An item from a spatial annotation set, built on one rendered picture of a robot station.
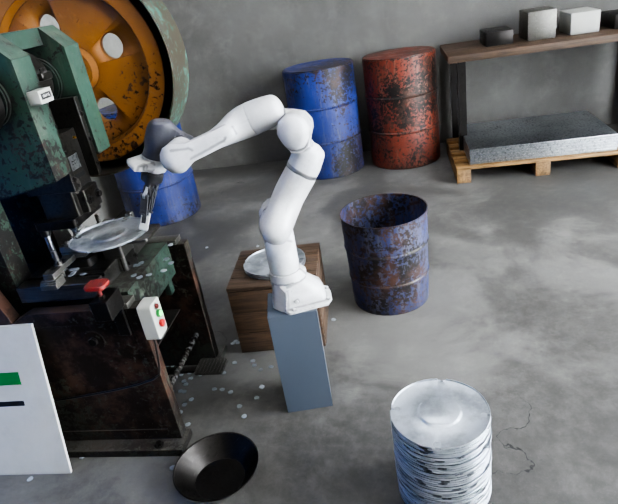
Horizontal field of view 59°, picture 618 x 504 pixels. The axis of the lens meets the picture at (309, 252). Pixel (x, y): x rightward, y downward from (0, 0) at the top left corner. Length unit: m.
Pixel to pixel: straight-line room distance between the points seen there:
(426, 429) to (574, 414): 0.70
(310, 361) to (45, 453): 1.05
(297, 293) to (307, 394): 0.44
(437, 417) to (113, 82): 1.70
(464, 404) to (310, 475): 0.60
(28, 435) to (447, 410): 1.52
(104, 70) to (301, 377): 1.40
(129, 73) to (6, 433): 1.43
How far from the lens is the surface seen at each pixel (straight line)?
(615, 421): 2.24
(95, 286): 1.83
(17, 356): 2.24
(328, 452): 2.09
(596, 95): 5.44
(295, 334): 2.03
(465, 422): 1.72
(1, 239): 2.17
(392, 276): 2.59
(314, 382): 2.17
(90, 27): 2.36
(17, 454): 2.46
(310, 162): 1.80
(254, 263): 2.58
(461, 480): 1.75
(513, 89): 5.24
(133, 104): 2.35
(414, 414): 1.74
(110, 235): 2.13
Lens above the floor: 1.51
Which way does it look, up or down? 26 degrees down
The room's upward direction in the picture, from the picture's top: 10 degrees counter-clockwise
